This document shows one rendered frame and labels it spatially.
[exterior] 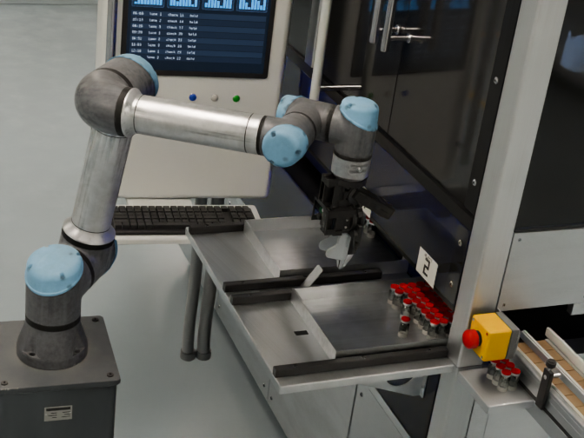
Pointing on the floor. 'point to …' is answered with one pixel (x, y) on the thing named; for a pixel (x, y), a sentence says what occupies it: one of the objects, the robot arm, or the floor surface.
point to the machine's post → (499, 199)
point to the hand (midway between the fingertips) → (343, 262)
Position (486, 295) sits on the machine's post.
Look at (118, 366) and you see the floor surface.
